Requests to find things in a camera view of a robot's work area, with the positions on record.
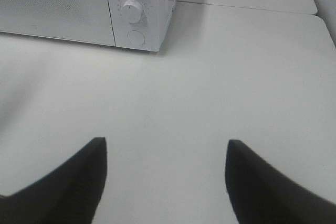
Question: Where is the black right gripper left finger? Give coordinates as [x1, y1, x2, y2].
[1, 137, 107, 223]

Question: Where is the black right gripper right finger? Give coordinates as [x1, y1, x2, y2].
[225, 140, 335, 223]

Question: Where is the round door release button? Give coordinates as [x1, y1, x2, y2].
[128, 30, 145, 46]

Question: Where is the white microwave door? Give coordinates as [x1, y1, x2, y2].
[1, 0, 115, 46]

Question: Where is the white timer knob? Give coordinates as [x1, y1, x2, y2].
[121, 0, 143, 24]

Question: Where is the white microwave oven body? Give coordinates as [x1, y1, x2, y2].
[108, 0, 176, 52]

